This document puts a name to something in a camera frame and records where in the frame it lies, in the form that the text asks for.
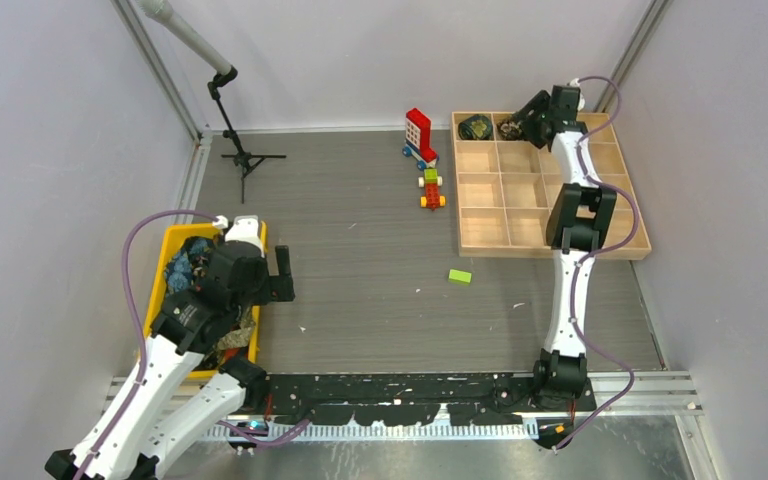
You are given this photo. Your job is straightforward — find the green toy block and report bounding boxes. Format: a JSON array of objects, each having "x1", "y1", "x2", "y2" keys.
[{"x1": 447, "y1": 269, "x2": 472, "y2": 285}]

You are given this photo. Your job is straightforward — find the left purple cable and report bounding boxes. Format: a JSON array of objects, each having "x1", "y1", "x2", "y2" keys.
[{"x1": 72, "y1": 209, "x2": 312, "y2": 480}]

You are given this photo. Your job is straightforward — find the grey microphone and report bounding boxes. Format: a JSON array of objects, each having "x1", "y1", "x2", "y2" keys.
[{"x1": 137, "y1": 0, "x2": 237, "y2": 79}]

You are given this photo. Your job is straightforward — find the aluminium frame rail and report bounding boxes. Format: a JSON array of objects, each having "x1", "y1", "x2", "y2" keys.
[{"x1": 100, "y1": 370, "x2": 705, "y2": 420}]

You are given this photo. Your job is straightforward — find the red white toy block tower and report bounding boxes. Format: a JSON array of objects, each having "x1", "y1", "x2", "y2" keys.
[{"x1": 402, "y1": 108, "x2": 439, "y2": 170}]

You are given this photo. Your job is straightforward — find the wooden compartment tray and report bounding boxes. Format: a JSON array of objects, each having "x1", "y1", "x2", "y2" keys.
[{"x1": 451, "y1": 111, "x2": 652, "y2": 260}]

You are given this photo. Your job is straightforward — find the brown floral tie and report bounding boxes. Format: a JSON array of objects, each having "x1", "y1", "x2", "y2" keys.
[{"x1": 496, "y1": 117, "x2": 527, "y2": 141}]

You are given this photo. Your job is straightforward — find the yellow plastic bin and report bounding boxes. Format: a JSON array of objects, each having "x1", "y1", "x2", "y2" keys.
[{"x1": 144, "y1": 223, "x2": 262, "y2": 365}]

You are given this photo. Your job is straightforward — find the black microphone stand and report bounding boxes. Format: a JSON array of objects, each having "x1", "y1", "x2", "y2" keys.
[{"x1": 207, "y1": 66, "x2": 287, "y2": 204}]

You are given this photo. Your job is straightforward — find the pile of ties in bin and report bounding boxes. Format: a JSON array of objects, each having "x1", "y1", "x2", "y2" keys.
[{"x1": 163, "y1": 235, "x2": 256, "y2": 371}]

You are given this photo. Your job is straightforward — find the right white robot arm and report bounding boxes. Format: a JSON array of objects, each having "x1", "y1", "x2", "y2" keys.
[{"x1": 497, "y1": 81, "x2": 617, "y2": 411}]

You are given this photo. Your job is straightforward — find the rolled dark green tie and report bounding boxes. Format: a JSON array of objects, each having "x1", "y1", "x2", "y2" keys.
[{"x1": 457, "y1": 114, "x2": 494, "y2": 141}]

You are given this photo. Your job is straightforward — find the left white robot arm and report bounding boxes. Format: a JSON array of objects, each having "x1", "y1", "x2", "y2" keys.
[{"x1": 45, "y1": 215, "x2": 295, "y2": 479}]

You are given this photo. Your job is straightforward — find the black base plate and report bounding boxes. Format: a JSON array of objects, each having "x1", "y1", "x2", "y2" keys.
[{"x1": 237, "y1": 373, "x2": 596, "y2": 426}]

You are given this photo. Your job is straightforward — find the red yellow toy block car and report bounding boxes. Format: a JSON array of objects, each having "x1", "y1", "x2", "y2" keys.
[{"x1": 418, "y1": 168, "x2": 447, "y2": 210}]

